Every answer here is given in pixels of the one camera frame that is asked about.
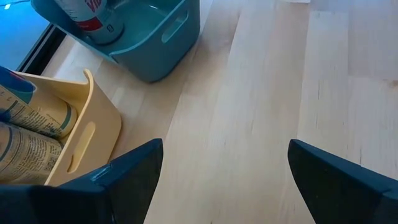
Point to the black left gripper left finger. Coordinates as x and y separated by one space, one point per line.
93 199

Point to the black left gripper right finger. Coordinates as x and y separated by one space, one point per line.
351 193

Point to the yellow plastic bin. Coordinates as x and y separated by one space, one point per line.
93 124

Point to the dark teal plastic bin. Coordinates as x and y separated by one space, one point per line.
155 56

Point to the tall white can red print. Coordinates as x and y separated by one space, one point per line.
93 28

